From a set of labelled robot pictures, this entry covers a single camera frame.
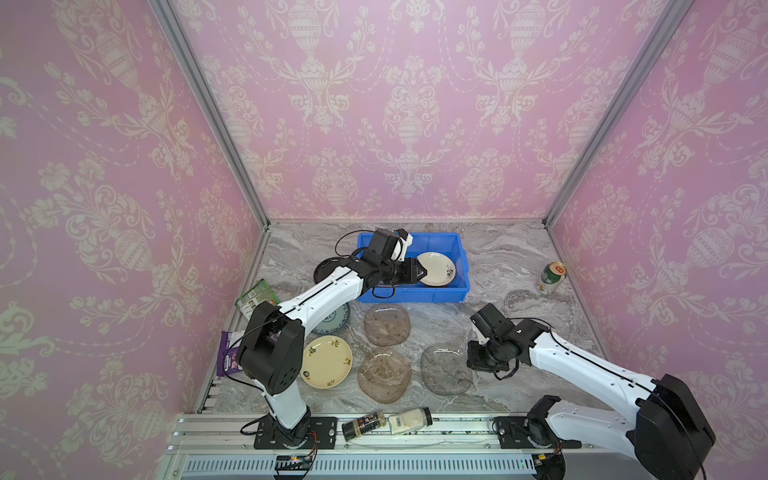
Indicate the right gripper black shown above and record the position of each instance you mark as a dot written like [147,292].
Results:
[480,358]

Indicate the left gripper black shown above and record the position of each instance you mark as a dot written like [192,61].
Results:
[410,271]

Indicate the cream plate with dark patch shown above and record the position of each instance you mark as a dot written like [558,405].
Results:
[440,269]

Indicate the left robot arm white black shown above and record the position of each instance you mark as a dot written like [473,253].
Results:
[270,352]

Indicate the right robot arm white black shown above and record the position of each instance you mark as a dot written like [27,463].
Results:
[656,422]

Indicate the blue plastic bin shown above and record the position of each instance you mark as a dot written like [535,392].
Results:
[449,244]

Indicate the smoky glass plate upper left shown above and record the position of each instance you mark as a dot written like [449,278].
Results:
[387,325]

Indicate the green drink can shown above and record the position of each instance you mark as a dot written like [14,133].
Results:
[551,277]

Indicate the black round plate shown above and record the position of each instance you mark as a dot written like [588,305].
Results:
[331,267]

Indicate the teal patterned plate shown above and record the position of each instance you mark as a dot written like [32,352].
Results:
[334,321]

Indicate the smoky glass plate lower left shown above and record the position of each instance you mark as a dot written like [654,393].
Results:
[385,375]

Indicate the yellow floral plate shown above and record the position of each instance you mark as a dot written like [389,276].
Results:
[326,363]

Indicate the white bottle black cap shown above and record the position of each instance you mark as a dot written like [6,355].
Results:
[410,421]

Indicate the green snack packet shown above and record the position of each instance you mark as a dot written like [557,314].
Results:
[259,293]

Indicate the dark spice grinder bottle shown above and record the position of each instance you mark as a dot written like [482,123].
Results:
[359,426]

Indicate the purple snack packet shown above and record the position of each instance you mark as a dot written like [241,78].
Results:
[226,363]

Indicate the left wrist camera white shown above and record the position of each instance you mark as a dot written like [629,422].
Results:
[405,240]

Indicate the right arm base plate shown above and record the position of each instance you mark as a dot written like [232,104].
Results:
[519,432]

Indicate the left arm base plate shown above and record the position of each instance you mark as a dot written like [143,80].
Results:
[316,431]

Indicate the aluminium front rail frame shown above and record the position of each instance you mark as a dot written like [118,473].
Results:
[455,446]

